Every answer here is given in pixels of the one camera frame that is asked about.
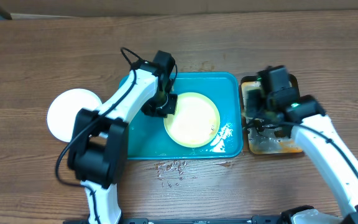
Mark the yellow plate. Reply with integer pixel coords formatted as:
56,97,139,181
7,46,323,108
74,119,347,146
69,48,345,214
163,92,220,147

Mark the black baking tray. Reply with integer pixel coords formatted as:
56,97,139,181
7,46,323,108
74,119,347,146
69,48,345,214
240,75,303,155

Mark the white plate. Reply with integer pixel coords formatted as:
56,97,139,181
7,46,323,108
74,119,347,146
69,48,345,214
47,88,102,142

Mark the teal plastic tray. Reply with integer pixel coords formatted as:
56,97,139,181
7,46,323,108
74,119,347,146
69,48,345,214
127,72,244,160

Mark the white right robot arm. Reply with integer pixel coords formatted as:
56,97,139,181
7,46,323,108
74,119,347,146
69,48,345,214
241,85,358,223

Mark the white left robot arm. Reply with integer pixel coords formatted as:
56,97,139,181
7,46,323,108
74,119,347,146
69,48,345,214
64,65,177,223

